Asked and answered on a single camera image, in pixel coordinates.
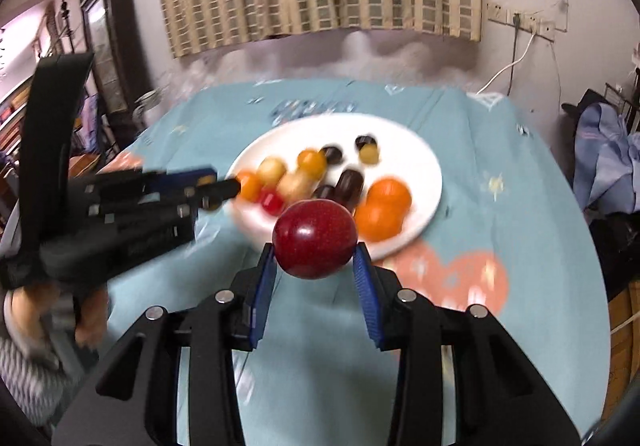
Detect orange tangerine small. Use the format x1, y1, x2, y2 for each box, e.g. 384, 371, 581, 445
235, 170, 264, 203

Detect small yellow loquat fruit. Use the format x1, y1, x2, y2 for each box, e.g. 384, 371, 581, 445
256, 156, 288, 187

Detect yellow-red small apple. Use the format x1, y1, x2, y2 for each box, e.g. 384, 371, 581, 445
276, 170, 316, 205

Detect large red plum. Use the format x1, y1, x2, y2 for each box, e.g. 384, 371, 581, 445
272, 199, 358, 279

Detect dark plum front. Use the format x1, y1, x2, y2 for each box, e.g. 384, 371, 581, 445
312, 184, 335, 200

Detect dark plum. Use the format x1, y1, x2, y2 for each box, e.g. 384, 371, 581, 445
355, 134, 378, 151
312, 184, 335, 200
320, 145, 343, 167

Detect dark purple passion fruit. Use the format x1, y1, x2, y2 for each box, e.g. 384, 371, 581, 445
334, 168, 364, 211

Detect large orange tangerine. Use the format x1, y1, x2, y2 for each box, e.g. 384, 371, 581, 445
367, 177, 412, 213

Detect person's hand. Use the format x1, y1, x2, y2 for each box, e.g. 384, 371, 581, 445
2, 284, 110, 354

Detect small yellow-orange fruit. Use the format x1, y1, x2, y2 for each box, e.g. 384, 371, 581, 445
297, 148, 328, 182

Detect dark plum near centre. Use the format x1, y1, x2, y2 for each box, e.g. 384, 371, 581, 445
320, 145, 343, 167

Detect teal patterned tablecloth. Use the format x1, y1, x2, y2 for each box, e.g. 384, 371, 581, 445
110, 80, 610, 445

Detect dark plum at back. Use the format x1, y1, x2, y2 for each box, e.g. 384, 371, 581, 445
355, 134, 378, 151

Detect small olive-yellow fruit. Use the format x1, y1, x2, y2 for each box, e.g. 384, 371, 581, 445
358, 143, 380, 166

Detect white oval plate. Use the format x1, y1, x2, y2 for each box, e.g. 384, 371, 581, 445
227, 114, 442, 261

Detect dark framed mirror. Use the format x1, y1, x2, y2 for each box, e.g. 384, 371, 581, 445
80, 0, 152, 115

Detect blue clothes pile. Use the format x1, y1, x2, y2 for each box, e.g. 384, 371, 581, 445
573, 103, 639, 215

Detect white wall socket strip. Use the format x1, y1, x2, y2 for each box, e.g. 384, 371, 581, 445
485, 1, 556, 42

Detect white power cable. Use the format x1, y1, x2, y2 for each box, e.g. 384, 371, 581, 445
474, 28, 539, 97

